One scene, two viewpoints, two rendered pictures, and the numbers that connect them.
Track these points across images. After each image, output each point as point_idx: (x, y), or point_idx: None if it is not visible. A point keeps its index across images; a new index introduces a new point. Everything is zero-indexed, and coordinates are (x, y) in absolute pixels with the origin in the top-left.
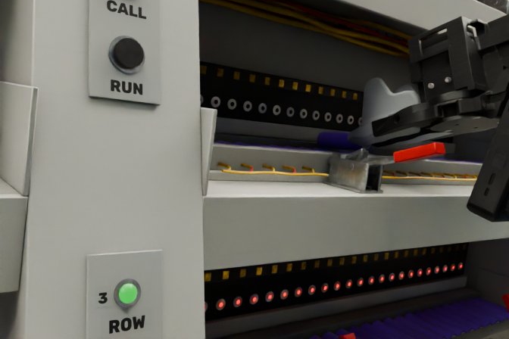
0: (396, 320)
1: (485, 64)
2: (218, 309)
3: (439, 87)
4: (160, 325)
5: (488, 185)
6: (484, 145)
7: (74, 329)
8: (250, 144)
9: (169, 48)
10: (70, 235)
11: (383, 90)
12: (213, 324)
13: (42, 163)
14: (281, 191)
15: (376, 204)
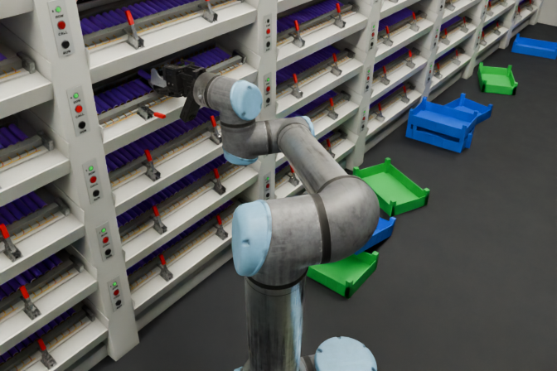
0: (175, 121)
1: (183, 81)
2: None
3: (171, 84)
4: (98, 171)
5: (183, 114)
6: (224, 35)
7: (82, 176)
8: (111, 94)
9: (89, 117)
10: (78, 162)
11: (157, 74)
12: None
13: (70, 152)
14: (122, 129)
15: (151, 122)
